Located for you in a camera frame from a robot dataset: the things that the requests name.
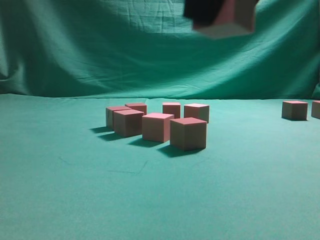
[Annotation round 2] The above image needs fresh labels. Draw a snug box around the green cloth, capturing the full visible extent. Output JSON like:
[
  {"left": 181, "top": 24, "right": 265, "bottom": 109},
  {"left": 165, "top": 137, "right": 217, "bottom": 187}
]
[{"left": 0, "top": 0, "right": 320, "bottom": 240}]

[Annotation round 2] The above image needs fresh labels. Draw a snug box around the pink foam cube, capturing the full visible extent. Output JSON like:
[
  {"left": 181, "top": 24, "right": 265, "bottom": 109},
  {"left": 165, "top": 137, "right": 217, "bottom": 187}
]
[
  {"left": 162, "top": 102, "right": 181, "bottom": 119},
  {"left": 281, "top": 100, "right": 308, "bottom": 121},
  {"left": 125, "top": 102, "right": 147, "bottom": 115},
  {"left": 142, "top": 112, "right": 174, "bottom": 143},
  {"left": 105, "top": 106, "right": 131, "bottom": 130},
  {"left": 113, "top": 109, "right": 144, "bottom": 137},
  {"left": 192, "top": 0, "right": 257, "bottom": 39},
  {"left": 183, "top": 103, "right": 210, "bottom": 123},
  {"left": 311, "top": 100, "right": 320, "bottom": 119},
  {"left": 169, "top": 117, "right": 208, "bottom": 151}
]

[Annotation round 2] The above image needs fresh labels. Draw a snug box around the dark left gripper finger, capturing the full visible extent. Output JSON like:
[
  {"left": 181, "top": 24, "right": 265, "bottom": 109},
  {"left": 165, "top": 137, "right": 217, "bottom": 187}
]
[{"left": 183, "top": 0, "right": 225, "bottom": 25}]

